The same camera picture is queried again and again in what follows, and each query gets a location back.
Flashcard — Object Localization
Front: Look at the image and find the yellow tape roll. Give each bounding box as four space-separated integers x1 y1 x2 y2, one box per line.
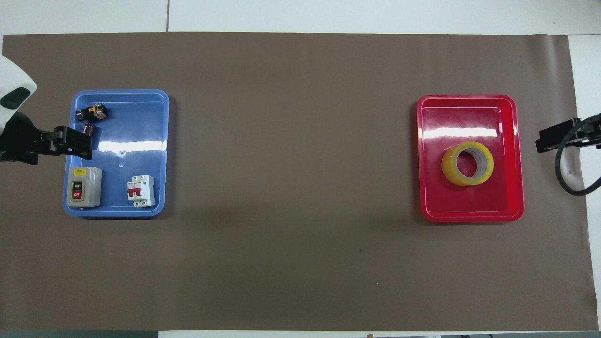
441 141 495 186

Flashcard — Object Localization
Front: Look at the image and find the blue plastic tray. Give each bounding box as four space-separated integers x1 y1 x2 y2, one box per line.
62 89 170 218

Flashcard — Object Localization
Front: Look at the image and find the red plastic tray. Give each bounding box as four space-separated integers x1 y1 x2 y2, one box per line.
416 94 525 223

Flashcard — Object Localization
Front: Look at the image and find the black cable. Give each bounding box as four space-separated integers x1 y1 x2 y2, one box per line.
555 123 601 197

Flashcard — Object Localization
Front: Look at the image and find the black push-button switch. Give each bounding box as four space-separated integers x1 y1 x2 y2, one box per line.
76 104 108 122

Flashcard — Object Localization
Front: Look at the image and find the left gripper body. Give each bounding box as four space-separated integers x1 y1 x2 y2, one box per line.
0 113 43 166

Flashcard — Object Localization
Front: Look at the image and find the white red circuit breaker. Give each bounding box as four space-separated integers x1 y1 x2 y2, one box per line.
125 175 156 208

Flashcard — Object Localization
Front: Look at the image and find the grey on-off switch box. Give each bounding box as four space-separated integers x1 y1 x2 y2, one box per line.
65 166 103 208

